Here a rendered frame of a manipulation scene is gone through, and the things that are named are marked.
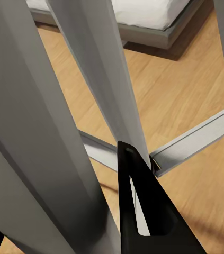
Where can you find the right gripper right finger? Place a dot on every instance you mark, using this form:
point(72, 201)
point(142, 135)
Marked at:
point(169, 233)

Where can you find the camera tripod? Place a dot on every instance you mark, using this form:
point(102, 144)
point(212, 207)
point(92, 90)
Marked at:
point(51, 201)

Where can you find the bed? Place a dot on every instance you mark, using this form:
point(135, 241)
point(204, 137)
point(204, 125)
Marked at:
point(155, 23)

